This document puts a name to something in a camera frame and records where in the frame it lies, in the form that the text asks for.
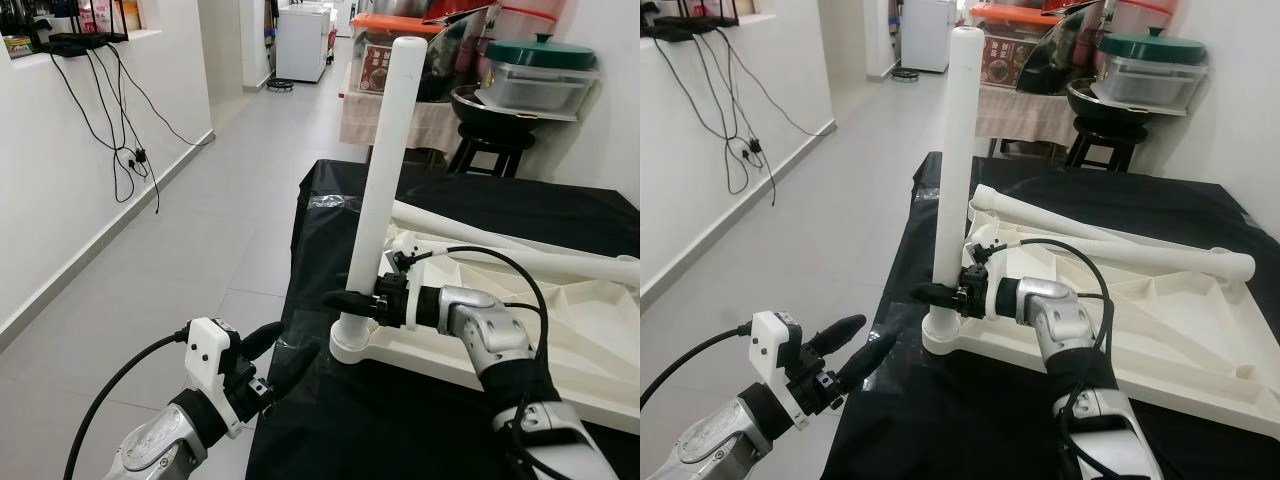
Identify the white plastic table top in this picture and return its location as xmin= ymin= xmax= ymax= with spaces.
xmin=328 ymin=205 xmax=641 ymax=436
xmin=920 ymin=185 xmax=1280 ymax=441

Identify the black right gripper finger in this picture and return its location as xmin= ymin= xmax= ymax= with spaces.
xmin=322 ymin=290 xmax=386 ymax=313
xmin=908 ymin=283 xmax=967 ymax=306

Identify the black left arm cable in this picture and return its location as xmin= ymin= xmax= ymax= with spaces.
xmin=62 ymin=333 xmax=191 ymax=480
xmin=640 ymin=325 xmax=756 ymax=411

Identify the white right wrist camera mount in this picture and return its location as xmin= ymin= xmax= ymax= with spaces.
xmin=388 ymin=233 xmax=433 ymax=279
xmin=965 ymin=222 xmax=1009 ymax=273

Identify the beige table cover cloth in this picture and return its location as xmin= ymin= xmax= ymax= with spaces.
xmin=340 ymin=95 xmax=461 ymax=156
xmin=975 ymin=85 xmax=1086 ymax=146

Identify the red cooking pot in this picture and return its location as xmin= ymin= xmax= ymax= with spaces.
xmin=425 ymin=0 xmax=501 ymax=26

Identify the clear plastic container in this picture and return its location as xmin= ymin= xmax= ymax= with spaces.
xmin=1095 ymin=55 xmax=1211 ymax=109
xmin=480 ymin=62 xmax=601 ymax=113

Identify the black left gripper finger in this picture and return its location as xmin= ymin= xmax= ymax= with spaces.
xmin=835 ymin=333 xmax=899 ymax=393
xmin=268 ymin=341 xmax=323 ymax=399
xmin=808 ymin=314 xmax=867 ymax=353
xmin=240 ymin=321 xmax=286 ymax=359

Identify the white cabinet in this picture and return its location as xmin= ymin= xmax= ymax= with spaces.
xmin=275 ymin=0 xmax=331 ymax=83
xmin=900 ymin=0 xmax=956 ymax=73

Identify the black floor cable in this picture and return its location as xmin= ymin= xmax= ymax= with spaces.
xmin=105 ymin=45 xmax=216 ymax=151
xmin=675 ymin=40 xmax=776 ymax=206
xmin=720 ymin=30 xmax=836 ymax=136
xmin=50 ymin=50 xmax=161 ymax=216

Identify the black tablecloth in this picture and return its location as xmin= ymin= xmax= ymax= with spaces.
xmin=245 ymin=158 xmax=641 ymax=480
xmin=830 ymin=152 xmax=1280 ymax=480

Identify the orange lidded storage box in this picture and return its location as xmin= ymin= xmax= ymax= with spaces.
xmin=968 ymin=3 xmax=1061 ymax=91
xmin=350 ymin=12 xmax=441 ymax=96

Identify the white plastic table leg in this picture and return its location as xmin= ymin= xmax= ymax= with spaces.
xmin=440 ymin=245 xmax=641 ymax=287
xmin=345 ymin=35 xmax=426 ymax=341
xmin=928 ymin=27 xmax=983 ymax=336
xmin=1040 ymin=240 xmax=1256 ymax=283
xmin=972 ymin=185 xmax=1151 ymax=246
xmin=390 ymin=200 xmax=561 ymax=251

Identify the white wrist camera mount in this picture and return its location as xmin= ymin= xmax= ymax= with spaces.
xmin=388 ymin=233 xmax=433 ymax=279
xmin=185 ymin=318 xmax=246 ymax=441
xmin=965 ymin=222 xmax=1009 ymax=273
xmin=750 ymin=310 xmax=811 ymax=433

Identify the green pot lid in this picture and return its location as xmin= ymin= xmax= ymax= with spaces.
xmin=485 ymin=32 xmax=599 ymax=71
xmin=1098 ymin=27 xmax=1209 ymax=63

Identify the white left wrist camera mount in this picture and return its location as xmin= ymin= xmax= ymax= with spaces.
xmin=185 ymin=318 xmax=246 ymax=441
xmin=750 ymin=310 xmax=811 ymax=433

